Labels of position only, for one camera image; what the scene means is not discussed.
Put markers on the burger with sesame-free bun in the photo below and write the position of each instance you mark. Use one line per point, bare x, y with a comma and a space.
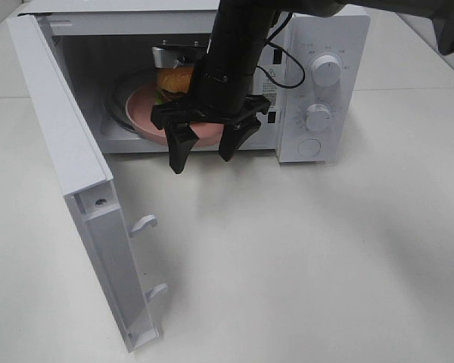
172, 83

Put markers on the pink round plate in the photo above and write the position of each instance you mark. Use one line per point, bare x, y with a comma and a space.
138, 109

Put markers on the white microwave door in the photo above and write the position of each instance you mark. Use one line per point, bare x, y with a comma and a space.
86, 182

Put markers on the white upper power knob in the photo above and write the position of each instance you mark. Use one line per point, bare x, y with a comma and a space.
326, 70

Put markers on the glass microwave turntable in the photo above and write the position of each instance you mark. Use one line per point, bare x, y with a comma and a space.
119, 91

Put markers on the round door release button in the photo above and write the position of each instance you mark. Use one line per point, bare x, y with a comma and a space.
309, 148

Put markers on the white timer knob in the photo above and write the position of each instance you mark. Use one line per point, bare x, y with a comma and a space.
318, 117

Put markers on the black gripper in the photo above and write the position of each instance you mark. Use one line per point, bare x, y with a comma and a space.
214, 96

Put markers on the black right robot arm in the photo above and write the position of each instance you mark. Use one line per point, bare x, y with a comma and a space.
240, 30

